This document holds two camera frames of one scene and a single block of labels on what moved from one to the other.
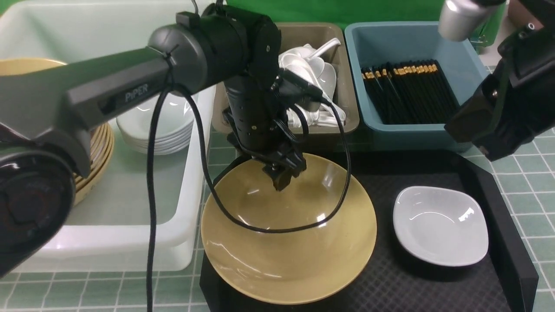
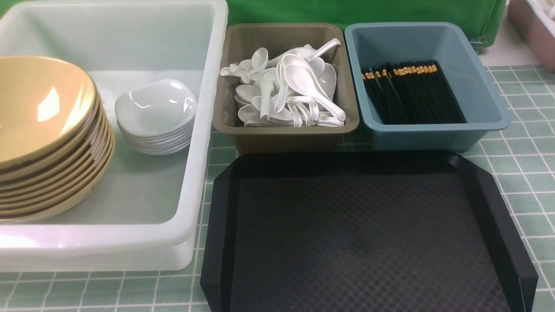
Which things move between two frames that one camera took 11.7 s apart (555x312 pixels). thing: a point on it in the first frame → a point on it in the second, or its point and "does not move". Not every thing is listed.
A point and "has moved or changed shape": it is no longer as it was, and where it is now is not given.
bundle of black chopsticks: [416, 92] does not move
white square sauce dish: [445, 226] → [158, 106]
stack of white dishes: [174, 130] does not move
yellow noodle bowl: [289, 246] has moved or changed shape
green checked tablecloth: [523, 182] does not move
